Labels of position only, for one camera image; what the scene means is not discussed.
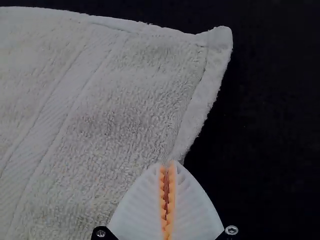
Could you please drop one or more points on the pale towel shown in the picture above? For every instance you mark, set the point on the pale towel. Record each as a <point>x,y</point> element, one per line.
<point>100,112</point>

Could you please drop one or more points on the black mat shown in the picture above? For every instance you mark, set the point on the black mat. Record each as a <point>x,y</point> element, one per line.
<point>275,125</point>

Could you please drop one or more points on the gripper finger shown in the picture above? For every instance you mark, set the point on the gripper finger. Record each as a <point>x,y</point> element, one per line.
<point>195,212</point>
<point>140,207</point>

